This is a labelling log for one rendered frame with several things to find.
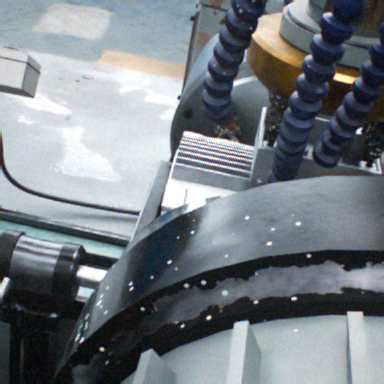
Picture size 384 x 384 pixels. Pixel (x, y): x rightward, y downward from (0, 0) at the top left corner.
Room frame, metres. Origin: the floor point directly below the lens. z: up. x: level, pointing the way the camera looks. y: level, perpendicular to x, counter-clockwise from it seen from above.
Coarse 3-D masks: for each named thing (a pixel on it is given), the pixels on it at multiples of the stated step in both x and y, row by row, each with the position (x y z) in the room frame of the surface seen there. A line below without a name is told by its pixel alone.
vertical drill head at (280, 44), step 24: (312, 0) 0.65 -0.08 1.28; (264, 24) 0.67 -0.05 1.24; (288, 24) 0.63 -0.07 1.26; (312, 24) 0.62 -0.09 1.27; (360, 24) 0.61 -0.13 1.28; (264, 48) 0.61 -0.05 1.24; (288, 48) 0.61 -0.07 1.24; (360, 48) 0.59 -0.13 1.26; (264, 72) 0.61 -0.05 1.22; (288, 72) 0.59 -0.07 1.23; (336, 72) 0.58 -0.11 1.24; (288, 96) 0.59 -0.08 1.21; (336, 96) 0.57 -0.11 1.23; (264, 120) 0.62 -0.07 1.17
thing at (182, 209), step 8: (200, 200) 0.49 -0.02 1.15; (208, 200) 0.49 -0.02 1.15; (176, 208) 0.49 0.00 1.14; (184, 208) 0.49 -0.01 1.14; (192, 208) 0.48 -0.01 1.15; (160, 216) 0.49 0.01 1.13; (168, 216) 0.49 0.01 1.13; (176, 216) 0.48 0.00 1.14; (152, 224) 0.49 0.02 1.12; (160, 224) 0.48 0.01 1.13; (144, 232) 0.48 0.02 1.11; (136, 240) 0.48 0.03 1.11; (128, 248) 0.48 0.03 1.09
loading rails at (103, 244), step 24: (0, 216) 0.74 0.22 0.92; (24, 216) 0.74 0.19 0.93; (72, 240) 0.72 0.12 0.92; (96, 240) 0.73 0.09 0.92; (120, 240) 0.73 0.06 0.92; (96, 264) 0.70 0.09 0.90; (0, 312) 0.60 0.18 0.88; (72, 312) 0.60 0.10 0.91; (0, 336) 0.60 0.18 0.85; (0, 360) 0.60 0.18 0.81
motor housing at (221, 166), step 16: (192, 144) 0.66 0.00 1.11; (208, 144) 0.67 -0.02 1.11; (224, 144) 0.68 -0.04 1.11; (240, 144) 0.70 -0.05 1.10; (176, 160) 0.64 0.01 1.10; (192, 160) 0.64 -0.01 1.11; (208, 160) 0.65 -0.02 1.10; (224, 160) 0.65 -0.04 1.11; (240, 160) 0.65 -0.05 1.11; (176, 176) 0.63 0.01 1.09; (192, 176) 0.63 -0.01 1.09; (208, 176) 0.63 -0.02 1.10; (224, 176) 0.63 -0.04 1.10; (240, 176) 0.63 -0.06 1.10; (192, 192) 0.62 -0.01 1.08; (208, 192) 0.62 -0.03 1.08; (224, 192) 0.62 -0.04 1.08
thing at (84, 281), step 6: (78, 270) 0.53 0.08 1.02; (84, 270) 0.53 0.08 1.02; (90, 270) 0.53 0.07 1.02; (96, 270) 0.54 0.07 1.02; (102, 270) 0.54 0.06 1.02; (78, 276) 0.53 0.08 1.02; (84, 276) 0.53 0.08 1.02; (90, 276) 0.53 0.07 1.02; (96, 276) 0.53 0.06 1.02; (102, 276) 0.53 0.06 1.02; (78, 282) 0.53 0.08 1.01; (84, 282) 0.52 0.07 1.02; (90, 282) 0.52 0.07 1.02; (96, 282) 0.52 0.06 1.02; (90, 288) 0.53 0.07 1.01
